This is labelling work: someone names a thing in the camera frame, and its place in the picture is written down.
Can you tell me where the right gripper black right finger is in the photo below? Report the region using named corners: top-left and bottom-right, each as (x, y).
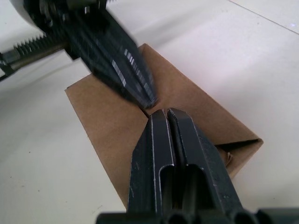
top-left (167, 107), bottom-right (236, 208)

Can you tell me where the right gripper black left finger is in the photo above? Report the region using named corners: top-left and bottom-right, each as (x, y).
top-left (127, 110), bottom-right (176, 212)

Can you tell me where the small brown cardboard box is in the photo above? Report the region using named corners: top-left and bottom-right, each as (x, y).
top-left (64, 43), bottom-right (265, 210)

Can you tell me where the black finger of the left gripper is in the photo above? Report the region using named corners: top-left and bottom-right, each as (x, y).
top-left (67, 14), bottom-right (150, 109)
top-left (83, 8), bottom-right (158, 107)

